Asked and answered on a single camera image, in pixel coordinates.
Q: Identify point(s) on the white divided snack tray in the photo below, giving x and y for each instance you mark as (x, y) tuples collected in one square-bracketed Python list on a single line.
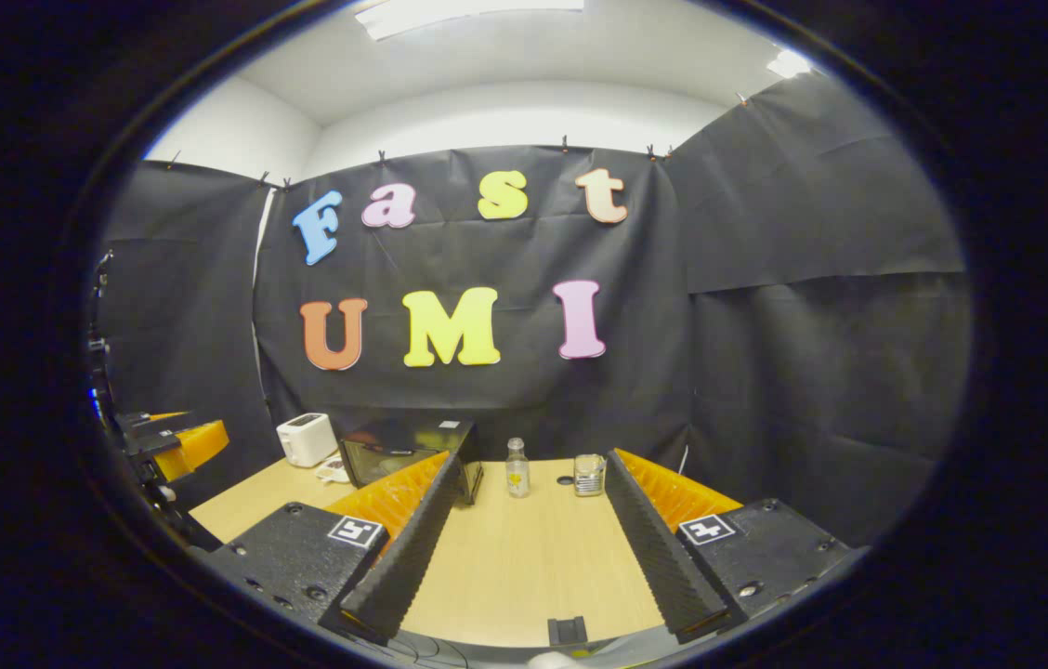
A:
[(334, 471)]

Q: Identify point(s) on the black electric oven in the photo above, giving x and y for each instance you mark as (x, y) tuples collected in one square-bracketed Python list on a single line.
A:
[(394, 446)]

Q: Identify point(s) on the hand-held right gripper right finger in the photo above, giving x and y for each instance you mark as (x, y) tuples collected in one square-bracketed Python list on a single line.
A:
[(654, 548)]

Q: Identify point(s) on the clear glass bottle yellow label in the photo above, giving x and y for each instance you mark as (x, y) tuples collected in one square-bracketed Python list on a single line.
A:
[(517, 474)]

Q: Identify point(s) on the black backdrop cloth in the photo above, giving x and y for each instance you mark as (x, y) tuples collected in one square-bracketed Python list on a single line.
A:
[(766, 372)]

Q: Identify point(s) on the ceiling light panel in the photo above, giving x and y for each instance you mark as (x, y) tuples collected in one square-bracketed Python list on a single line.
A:
[(789, 63), (468, 14)]

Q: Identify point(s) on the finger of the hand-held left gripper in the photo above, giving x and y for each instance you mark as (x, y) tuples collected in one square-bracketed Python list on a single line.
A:
[(203, 441), (166, 465)]

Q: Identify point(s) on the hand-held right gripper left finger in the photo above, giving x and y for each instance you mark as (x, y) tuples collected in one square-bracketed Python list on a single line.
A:
[(408, 557)]

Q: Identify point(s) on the white toaster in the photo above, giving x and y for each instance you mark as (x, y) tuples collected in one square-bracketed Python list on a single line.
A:
[(306, 441)]

